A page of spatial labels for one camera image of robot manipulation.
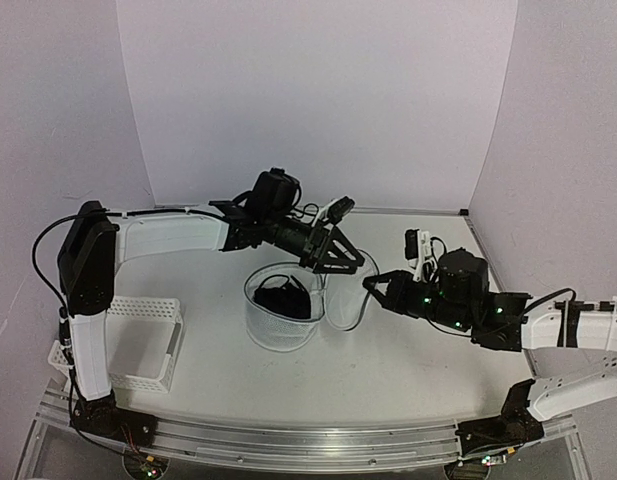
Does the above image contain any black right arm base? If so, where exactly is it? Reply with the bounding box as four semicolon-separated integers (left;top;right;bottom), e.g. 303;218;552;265
455;379;544;458

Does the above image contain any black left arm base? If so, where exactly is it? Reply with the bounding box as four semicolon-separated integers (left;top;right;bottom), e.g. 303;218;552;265
71;393;158;447

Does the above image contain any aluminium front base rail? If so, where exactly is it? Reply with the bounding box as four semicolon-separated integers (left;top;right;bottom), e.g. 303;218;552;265
36;388;575;473

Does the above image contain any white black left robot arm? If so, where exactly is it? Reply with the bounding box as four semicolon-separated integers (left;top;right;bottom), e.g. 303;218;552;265
42;168;364;437

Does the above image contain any white mesh laundry bag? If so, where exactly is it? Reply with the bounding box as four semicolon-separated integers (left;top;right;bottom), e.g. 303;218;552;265
243;251;379;353

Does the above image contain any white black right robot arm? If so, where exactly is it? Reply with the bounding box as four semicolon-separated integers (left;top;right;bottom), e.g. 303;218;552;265
363;248;617;443

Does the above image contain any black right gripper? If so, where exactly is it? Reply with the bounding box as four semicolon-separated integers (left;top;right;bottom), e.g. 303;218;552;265
365;271;473;334

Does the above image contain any aluminium rear table rail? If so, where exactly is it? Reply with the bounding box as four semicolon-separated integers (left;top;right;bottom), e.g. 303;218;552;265
352;206;470;217

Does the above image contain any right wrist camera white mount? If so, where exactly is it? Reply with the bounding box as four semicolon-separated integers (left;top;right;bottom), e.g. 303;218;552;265
404;229;436;283

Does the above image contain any white perforated plastic basket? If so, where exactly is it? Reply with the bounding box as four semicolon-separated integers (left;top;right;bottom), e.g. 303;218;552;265
48;296;184;401

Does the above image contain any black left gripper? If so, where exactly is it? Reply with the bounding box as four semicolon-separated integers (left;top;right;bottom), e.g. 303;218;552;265
265;209;366;273

